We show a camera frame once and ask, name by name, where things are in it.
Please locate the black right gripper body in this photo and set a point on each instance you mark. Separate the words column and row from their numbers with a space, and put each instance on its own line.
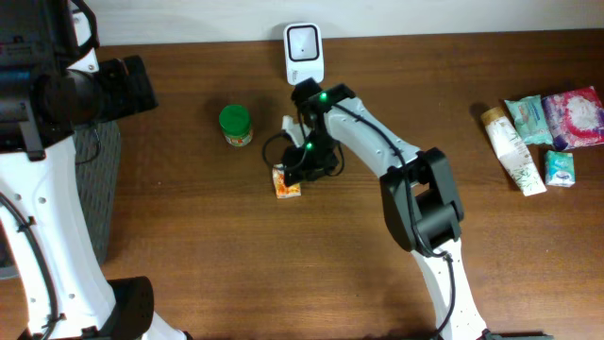
column 299, row 168

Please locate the white tube brown cap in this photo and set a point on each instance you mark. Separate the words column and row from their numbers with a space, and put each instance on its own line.
column 512, row 152

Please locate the grey plastic mesh basket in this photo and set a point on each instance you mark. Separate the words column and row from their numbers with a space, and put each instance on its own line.
column 98, row 154

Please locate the orange small packet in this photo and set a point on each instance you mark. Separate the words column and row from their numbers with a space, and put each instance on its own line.
column 281, row 189

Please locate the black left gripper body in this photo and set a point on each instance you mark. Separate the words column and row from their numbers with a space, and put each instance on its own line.
column 98, row 100

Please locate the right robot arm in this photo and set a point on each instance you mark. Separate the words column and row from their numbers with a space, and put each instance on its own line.
column 421, row 203

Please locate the mint green wipes packet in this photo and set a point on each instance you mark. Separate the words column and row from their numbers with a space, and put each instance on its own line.
column 529, row 120

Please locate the teal small tissue pack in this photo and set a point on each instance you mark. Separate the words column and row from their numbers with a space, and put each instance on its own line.
column 559, row 169

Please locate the green lid jar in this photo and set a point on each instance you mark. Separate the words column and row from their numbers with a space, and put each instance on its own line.
column 236, row 125

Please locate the red purple snack package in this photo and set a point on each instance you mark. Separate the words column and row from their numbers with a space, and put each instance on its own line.
column 574, row 118

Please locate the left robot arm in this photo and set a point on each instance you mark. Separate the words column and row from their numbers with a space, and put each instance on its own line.
column 46, row 96

